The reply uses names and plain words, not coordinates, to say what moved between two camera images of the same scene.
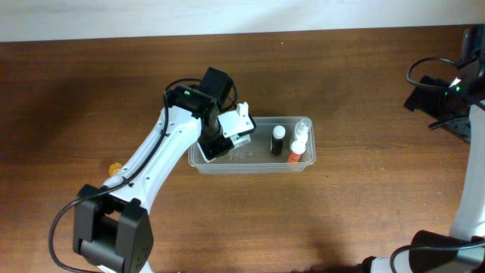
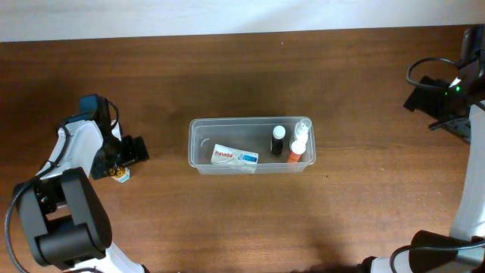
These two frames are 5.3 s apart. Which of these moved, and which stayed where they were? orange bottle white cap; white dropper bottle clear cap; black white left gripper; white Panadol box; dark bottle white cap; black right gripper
Moved: white Panadol box; black white left gripper
Stayed: white dropper bottle clear cap; black right gripper; orange bottle white cap; dark bottle white cap
